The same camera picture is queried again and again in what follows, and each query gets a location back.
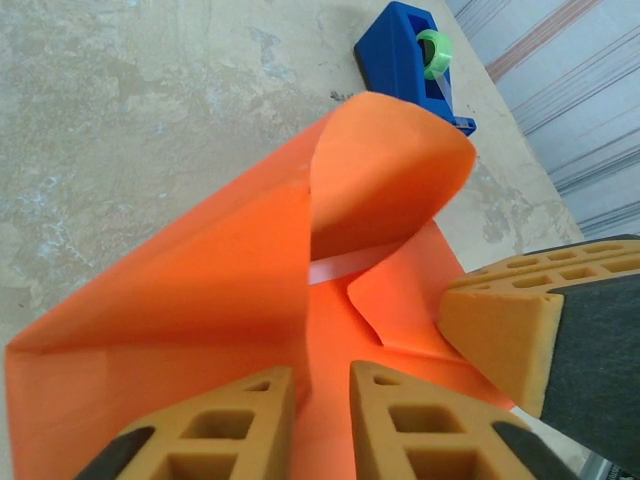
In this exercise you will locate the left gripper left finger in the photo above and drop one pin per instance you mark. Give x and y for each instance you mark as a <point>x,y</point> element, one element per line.
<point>270,425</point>

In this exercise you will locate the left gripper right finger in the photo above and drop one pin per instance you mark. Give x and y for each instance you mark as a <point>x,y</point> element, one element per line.
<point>375,430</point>

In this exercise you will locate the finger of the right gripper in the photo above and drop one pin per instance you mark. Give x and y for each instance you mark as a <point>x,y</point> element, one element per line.
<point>500,330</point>

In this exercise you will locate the orange wrapping paper sheet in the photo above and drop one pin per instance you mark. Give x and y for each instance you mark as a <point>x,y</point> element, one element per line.
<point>200,300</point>

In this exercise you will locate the green clear tape roll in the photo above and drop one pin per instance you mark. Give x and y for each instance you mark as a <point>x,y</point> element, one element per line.
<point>440,55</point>

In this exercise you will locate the blue tape dispenser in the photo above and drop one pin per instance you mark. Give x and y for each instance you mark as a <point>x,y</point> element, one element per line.
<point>390,55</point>

